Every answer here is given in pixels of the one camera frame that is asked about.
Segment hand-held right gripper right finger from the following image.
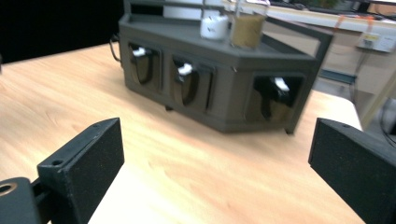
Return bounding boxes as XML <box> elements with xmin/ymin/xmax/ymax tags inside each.
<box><xmin>307</xmin><ymin>117</ymin><xmax>396</xmax><ymax>224</ymax></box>

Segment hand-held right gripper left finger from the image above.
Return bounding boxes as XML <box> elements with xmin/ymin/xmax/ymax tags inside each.
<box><xmin>36</xmin><ymin>117</ymin><xmax>126</xmax><ymax>224</ymax></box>

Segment black corner shelf rack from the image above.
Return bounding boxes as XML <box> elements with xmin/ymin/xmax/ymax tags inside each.
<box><xmin>110</xmin><ymin>0</ymin><xmax>334</xmax><ymax>135</ymax></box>

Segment brown powder spice jar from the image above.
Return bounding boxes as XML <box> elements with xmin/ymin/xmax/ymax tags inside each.
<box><xmin>229</xmin><ymin>0</ymin><xmax>271</xmax><ymax>49</ymax></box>

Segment white powder spice jar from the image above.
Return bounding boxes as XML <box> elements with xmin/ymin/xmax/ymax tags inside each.
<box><xmin>199</xmin><ymin>0</ymin><xmax>230</xmax><ymax>41</ymax></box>

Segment grey metal bracket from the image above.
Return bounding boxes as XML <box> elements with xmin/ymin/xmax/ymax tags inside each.
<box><xmin>318</xmin><ymin>68</ymin><xmax>358</xmax><ymax>86</ymax></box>

